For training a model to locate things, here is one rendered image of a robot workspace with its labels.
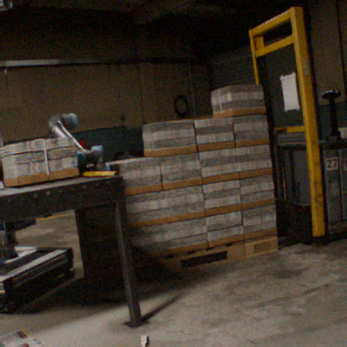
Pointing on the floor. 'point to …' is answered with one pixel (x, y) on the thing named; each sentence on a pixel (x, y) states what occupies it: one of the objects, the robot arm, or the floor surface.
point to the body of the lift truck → (337, 202)
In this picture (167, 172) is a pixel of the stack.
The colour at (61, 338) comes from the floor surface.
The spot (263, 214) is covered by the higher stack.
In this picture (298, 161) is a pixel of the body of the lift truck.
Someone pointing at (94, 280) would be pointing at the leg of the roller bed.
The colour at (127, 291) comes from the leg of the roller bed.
